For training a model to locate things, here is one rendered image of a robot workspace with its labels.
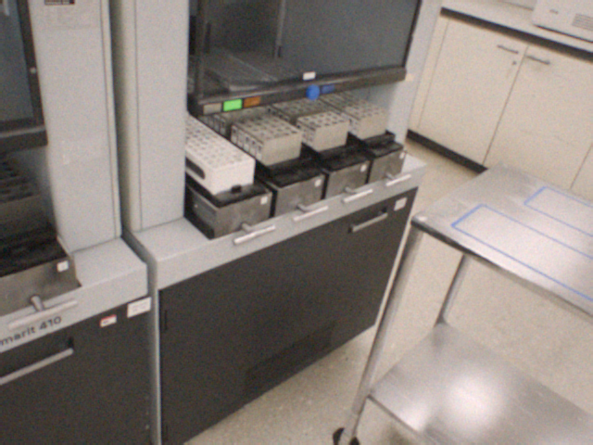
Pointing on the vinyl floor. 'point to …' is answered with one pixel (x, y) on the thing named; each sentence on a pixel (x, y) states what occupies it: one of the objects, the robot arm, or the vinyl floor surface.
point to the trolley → (476, 247)
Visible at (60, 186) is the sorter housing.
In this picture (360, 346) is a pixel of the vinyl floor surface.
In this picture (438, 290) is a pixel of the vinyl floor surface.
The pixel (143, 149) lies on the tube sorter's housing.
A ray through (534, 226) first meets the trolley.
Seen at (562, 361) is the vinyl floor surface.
